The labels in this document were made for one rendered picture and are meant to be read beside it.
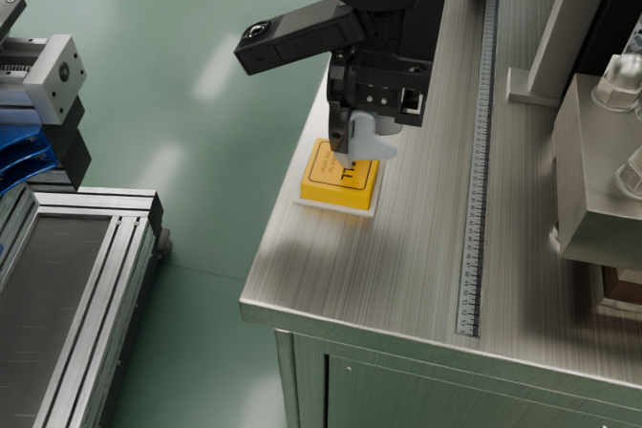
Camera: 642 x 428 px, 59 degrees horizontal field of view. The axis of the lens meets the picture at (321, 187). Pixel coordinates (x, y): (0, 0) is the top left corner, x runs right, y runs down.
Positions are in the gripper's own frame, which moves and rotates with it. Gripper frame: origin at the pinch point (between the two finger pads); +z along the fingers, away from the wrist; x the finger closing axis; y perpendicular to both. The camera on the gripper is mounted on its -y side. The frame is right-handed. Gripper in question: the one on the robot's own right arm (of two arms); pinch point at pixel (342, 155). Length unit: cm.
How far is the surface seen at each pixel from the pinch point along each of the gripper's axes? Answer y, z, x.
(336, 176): -0.1, 1.2, -1.7
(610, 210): 21.1, -9.4, -9.7
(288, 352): -1.5, 11.8, -16.1
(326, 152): -1.9, 1.2, 1.2
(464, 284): 13.5, 3.6, -9.7
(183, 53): -89, 94, 129
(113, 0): -134, 94, 158
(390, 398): 9.1, 18.5, -15.8
